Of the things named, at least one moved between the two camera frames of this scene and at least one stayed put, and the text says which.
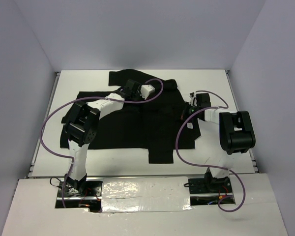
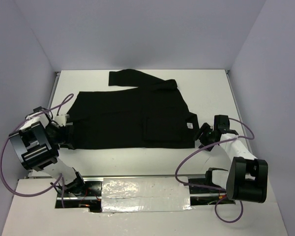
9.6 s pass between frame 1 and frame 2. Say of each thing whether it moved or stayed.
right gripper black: moved
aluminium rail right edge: stayed
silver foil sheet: stayed
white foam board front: stayed
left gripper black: moved
